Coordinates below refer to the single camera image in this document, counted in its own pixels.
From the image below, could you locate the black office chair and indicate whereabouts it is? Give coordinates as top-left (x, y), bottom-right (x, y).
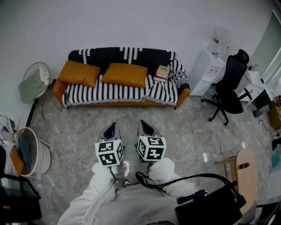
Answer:
top-left (201, 49), bottom-right (253, 126)

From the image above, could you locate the brown cardboard box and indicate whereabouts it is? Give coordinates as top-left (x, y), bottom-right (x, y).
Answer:
top-left (268, 102), bottom-right (281, 130)

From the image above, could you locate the white water dispenser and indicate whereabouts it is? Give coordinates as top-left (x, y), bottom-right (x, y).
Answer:
top-left (190, 49), bottom-right (226, 97)

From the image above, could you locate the beige book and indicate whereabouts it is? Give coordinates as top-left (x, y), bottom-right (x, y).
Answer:
top-left (156, 65), bottom-right (171, 77)

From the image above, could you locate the thin black cable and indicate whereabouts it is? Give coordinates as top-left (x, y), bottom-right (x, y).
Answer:
top-left (108, 166), bottom-right (120, 184)

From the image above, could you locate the black low table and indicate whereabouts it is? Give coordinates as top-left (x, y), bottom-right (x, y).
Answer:
top-left (0, 173), bottom-right (42, 225)

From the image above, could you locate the person's left forearm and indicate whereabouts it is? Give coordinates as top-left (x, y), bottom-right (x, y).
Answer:
top-left (57, 162), bottom-right (117, 225)

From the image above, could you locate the orange cushion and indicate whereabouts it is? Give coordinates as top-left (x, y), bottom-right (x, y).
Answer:
top-left (100, 63), bottom-right (149, 88)
top-left (56, 60), bottom-right (101, 88)

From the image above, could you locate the person's torso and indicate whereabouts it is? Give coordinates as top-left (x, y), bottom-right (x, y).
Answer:
top-left (94, 183), bottom-right (180, 225)

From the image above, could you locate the thick black cable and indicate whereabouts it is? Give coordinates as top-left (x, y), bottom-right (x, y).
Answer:
top-left (135, 171), bottom-right (239, 192)

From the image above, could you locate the teal flat object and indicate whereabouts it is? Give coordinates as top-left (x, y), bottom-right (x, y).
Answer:
top-left (271, 151), bottom-right (281, 169)

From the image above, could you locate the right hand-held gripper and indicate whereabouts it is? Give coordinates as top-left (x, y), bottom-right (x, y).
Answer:
top-left (134, 120), bottom-right (167, 163)

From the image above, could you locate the white laundry basket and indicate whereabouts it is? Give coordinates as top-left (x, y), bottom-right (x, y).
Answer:
top-left (12, 127), bottom-right (54, 178)

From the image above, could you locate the white desk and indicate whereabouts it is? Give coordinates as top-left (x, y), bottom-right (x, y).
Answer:
top-left (234, 70), bottom-right (274, 108)

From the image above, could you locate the clear water bottle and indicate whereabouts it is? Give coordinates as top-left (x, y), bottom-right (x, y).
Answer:
top-left (208, 26), bottom-right (234, 60)

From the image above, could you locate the black box device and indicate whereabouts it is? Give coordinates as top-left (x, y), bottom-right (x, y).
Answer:
top-left (174, 186), bottom-right (246, 225)

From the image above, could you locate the white cardboard box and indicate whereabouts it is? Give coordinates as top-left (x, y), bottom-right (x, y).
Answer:
top-left (267, 167), bottom-right (281, 198)

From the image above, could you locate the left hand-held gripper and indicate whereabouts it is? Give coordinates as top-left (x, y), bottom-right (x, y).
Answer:
top-left (94, 122), bottom-right (125, 167)

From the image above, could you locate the dark teal cloth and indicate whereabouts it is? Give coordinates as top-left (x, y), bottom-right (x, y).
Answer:
top-left (17, 133), bottom-right (33, 174)

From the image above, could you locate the white rolled towel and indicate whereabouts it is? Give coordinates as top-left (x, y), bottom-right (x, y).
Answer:
top-left (39, 66), bottom-right (50, 86)

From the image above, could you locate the orange fabric bundle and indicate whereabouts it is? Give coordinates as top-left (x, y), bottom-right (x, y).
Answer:
top-left (9, 145), bottom-right (25, 176)

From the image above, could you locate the person's right forearm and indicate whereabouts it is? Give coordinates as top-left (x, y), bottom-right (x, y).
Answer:
top-left (148, 157), bottom-right (196, 197)

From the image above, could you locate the wooden oval side table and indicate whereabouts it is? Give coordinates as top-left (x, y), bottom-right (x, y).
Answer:
top-left (215, 147), bottom-right (258, 215)

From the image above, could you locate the red book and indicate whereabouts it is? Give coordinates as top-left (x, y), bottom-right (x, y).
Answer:
top-left (153, 67), bottom-right (169, 83)

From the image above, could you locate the black white patterned sofa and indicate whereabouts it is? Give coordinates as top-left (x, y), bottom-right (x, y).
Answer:
top-left (52, 47), bottom-right (191, 110)

